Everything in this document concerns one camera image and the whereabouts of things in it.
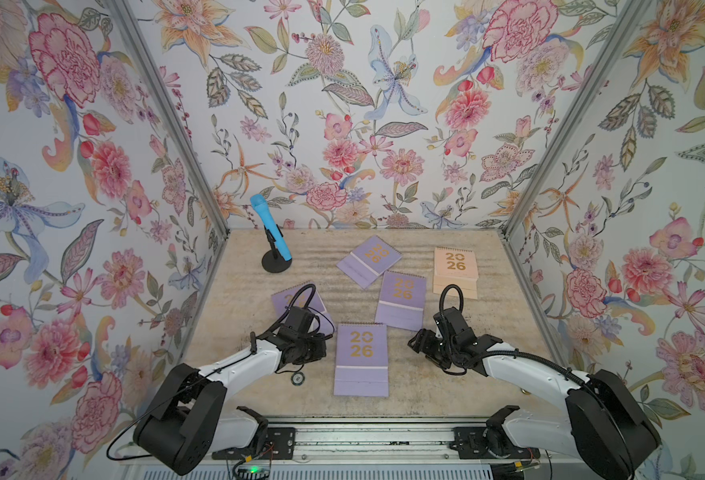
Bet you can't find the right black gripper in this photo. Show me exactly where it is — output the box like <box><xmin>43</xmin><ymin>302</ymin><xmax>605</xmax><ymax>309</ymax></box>
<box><xmin>405</xmin><ymin>327</ymin><xmax>458</xmax><ymax>366</ymax></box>

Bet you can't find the purple calendar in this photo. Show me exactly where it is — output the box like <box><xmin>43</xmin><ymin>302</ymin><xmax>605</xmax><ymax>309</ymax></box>
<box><xmin>334</xmin><ymin>324</ymin><xmax>389</xmax><ymax>397</ymax></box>
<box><xmin>338</xmin><ymin>235</ymin><xmax>402</xmax><ymax>290</ymax></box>
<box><xmin>272</xmin><ymin>281</ymin><xmax>334</xmax><ymax>334</ymax></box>
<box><xmin>374</xmin><ymin>271</ymin><xmax>427</xmax><ymax>332</ymax></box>

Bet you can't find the purple calendar back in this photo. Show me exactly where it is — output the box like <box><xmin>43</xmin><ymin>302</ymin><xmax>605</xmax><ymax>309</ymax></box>
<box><xmin>338</xmin><ymin>235</ymin><xmax>402</xmax><ymax>290</ymax></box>

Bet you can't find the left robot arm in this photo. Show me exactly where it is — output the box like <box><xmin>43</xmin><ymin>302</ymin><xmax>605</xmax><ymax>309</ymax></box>
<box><xmin>132</xmin><ymin>306</ymin><xmax>332</xmax><ymax>476</ymax></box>

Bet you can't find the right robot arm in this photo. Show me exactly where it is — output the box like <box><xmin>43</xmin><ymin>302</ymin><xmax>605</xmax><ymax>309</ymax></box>
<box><xmin>408</xmin><ymin>307</ymin><xmax>661</xmax><ymax>479</ymax></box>

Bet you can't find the small black round disc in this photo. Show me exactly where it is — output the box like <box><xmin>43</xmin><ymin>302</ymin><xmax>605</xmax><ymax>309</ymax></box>
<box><xmin>292</xmin><ymin>372</ymin><xmax>306</xmax><ymax>386</ymax></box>

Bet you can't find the peach 2026 calendar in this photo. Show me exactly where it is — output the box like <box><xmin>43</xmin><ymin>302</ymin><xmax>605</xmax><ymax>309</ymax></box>
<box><xmin>432</xmin><ymin>247</ymin><xmax>478</xmax><ymax>300</ymax></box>

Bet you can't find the blue microphone on black stand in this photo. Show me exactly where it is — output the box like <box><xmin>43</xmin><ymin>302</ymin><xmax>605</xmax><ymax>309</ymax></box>
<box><xmin>250</xmin><ymin>194</ymin><xmax>292</xmax><ymax>273</ymax></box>

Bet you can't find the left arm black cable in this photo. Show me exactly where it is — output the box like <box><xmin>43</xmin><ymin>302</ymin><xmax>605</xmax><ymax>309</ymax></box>
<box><xmin>104</xmin><ymin>283</ymin><xmax>336</xmax><ymax>463</ymax></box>

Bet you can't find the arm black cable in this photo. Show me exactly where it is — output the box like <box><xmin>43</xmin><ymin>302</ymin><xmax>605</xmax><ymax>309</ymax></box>
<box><xmin>437</xmin><ymin>283</ymin><xmax>635</xmax><ymax>480</ymax></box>
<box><xmin>104</xmin><ymin>283</ymin><xmax>336</xmax><ymax>463</ymax></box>

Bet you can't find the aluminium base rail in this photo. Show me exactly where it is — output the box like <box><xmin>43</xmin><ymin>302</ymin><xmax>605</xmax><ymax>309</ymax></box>
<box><xmin>186</xmin><ymin>419</ymin><xmax>591</xmax><ymax>479</ymax></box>

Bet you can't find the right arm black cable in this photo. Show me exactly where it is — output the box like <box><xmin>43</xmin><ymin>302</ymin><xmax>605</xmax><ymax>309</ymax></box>
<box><xmin>437</xmin><ymin>283</ymin><xmax>635</xmax><ymax>480</ymax></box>

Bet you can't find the left aluminium corner post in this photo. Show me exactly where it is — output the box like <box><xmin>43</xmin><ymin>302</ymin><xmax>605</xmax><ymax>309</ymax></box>
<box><xmin>106</xmin><ymin>0</ymin><xmax>230</xmax><ymax>240</ymax></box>

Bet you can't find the aluminium corner post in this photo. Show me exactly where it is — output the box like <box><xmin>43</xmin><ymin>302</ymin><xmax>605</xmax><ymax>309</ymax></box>
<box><xmin>500</xmin><ymin>0</ymin><xmax>648</xmax><ymax>241</ymax></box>
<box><xmin>106</xmin><ymin>0</ymin><xmax>230</xmax><ymax>240</ymax></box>

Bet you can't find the right aluminium corner post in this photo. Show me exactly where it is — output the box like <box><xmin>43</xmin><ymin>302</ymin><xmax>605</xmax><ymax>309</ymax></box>
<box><xmin>500</xmin><ymin>0</ymin><xmax>648</xmax><ymax>241</ymax></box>

